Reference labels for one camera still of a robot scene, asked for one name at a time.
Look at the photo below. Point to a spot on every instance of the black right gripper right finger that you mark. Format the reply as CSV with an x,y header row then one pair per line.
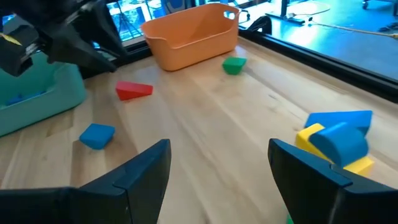
x,y
311,193

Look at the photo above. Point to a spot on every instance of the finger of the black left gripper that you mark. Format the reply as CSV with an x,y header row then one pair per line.
x,y
74,51

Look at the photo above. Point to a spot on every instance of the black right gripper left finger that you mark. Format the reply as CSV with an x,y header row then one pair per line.
x,y
124,199

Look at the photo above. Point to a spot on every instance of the small green cube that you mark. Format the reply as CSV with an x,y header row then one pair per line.
x,y
289,220

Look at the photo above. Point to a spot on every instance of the yellow arch block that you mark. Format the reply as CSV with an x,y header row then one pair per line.
x,y
306,137

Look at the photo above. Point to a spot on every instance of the red wedge block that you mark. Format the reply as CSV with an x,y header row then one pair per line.
x,y
130,91

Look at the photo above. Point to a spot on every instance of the long blue block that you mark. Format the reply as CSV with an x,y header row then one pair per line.
x,y
18,99
342,117

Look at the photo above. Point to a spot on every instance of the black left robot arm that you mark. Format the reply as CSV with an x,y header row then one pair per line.
x,y
102,31

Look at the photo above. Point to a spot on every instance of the yellow tag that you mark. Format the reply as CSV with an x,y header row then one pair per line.
x,y
11,39

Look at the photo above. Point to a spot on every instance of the teal plastic bin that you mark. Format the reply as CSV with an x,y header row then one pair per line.
x,y
37,115

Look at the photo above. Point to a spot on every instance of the orange plastic bin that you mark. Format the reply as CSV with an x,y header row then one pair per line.
x,y
186,46

